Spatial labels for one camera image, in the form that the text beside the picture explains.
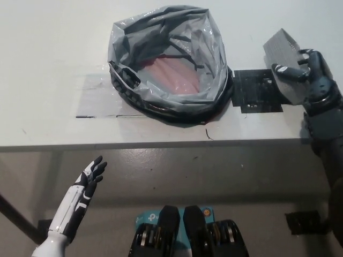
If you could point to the dark right robot hand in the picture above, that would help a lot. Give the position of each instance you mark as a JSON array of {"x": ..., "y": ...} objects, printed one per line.
[{"x": 321, "y": 80}]

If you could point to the clear tape patch on table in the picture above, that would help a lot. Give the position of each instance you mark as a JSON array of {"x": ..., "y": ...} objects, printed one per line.
[{"x": 96, "y": 96}]

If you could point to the black tape patch on table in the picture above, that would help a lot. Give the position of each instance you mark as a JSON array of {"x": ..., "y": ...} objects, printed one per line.
[{"x": 252, "y": 88}]

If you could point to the grey mesh rectangular container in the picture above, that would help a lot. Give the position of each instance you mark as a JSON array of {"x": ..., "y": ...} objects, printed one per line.
[{"x": 281, "y": 48}]

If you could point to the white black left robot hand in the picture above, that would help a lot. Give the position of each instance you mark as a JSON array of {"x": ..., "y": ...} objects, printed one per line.
[{"x": 80, "y": 195}]

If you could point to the teal router box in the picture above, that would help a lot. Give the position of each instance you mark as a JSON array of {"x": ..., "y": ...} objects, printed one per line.
[{"x": 144, "y": 217}]

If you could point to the black table leg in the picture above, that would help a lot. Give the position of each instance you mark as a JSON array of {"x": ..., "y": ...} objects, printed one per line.
[
  {"x": 16, "y": 214},
  {"x": 325, "y": 226}
]

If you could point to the grey black plastic bag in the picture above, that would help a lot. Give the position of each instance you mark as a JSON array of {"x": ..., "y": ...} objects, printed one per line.
[{"x": 144, "y": 40}]

